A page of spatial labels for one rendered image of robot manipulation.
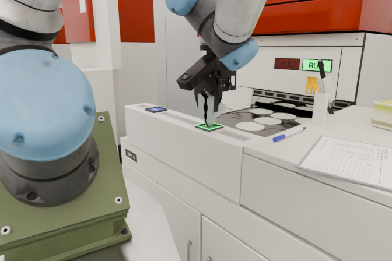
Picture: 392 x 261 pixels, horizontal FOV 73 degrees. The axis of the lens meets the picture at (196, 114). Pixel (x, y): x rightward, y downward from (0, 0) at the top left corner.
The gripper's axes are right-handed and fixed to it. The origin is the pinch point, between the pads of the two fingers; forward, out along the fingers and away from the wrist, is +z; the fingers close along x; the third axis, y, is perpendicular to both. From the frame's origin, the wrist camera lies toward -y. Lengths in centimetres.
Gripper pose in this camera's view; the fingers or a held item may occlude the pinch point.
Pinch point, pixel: (206, 123)
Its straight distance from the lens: 70.5
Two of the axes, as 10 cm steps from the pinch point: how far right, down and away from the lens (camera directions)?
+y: 7.5, -1.6, 6.4
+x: -6.6, -1.8, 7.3
